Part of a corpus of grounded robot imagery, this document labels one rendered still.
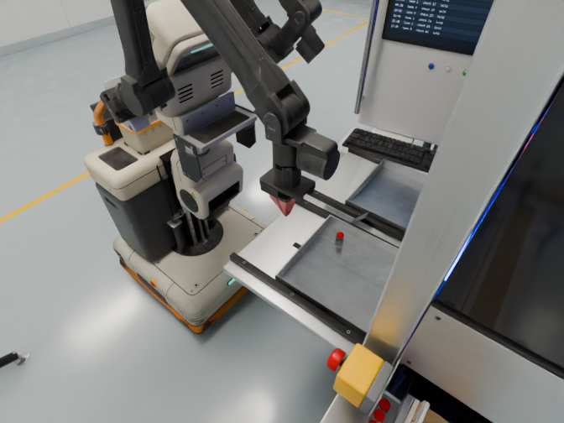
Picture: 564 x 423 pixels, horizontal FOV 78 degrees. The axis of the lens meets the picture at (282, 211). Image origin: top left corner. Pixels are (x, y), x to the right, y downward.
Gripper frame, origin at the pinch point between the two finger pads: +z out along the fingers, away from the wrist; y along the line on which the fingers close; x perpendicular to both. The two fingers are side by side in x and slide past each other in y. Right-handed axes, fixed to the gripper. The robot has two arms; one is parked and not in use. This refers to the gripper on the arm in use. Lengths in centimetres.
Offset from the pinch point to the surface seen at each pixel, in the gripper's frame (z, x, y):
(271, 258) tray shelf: 20.0, -0.4, -4.9
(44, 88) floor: 103, 78, -369
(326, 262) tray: 19.9, 7.4, 7.8
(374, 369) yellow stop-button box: 5.4, -16.8, 31.0
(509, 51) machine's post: -45, -13, 30
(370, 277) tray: 20.0, 10.1, 19.2
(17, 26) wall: 75, 120, -494
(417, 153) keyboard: 25, 77, 6
